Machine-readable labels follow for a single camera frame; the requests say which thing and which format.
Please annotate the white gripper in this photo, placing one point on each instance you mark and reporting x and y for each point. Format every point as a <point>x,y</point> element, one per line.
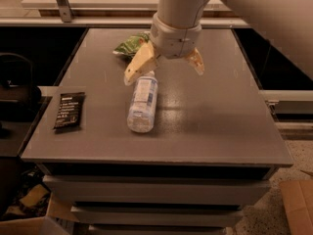
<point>175,40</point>

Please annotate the clear blue-label plastic bottle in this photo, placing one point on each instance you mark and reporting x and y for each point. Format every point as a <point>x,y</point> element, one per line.
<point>142,111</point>

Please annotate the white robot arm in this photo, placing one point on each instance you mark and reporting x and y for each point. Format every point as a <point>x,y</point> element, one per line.
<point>176,27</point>

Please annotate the green chip bag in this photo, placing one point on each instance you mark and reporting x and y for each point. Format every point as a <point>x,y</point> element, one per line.
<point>132,44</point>

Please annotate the grey drawer cabinet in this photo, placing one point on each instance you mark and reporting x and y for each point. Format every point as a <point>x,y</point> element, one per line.
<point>212,151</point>

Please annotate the black snack packet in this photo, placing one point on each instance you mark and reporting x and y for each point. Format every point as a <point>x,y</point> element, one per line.
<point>70,110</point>

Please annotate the black chair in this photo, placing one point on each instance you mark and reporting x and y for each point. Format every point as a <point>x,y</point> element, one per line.
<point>19,95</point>

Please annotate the yellow sponge on floor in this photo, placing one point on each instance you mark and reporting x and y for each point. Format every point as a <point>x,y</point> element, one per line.
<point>33,197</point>

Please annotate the cardboard box right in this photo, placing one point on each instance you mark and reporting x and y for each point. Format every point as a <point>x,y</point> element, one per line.
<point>298,202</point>

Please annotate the cardboard box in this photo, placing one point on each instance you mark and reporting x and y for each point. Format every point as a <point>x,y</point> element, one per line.
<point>298,202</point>
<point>58,220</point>

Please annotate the cardboard box bottom left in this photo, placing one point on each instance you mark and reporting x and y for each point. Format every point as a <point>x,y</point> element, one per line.
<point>58,220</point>

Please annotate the left metal bracket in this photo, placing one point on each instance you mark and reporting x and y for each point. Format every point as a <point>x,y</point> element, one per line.
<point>64,10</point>

